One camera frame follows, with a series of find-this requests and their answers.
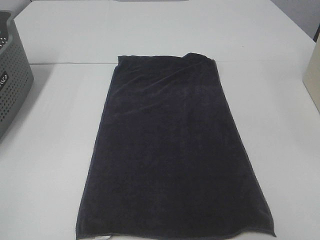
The grey perforated plastic basket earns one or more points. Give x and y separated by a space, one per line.
16 77

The dark navy towel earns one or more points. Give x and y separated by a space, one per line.
168 161

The beige box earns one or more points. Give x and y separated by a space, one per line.
311 78

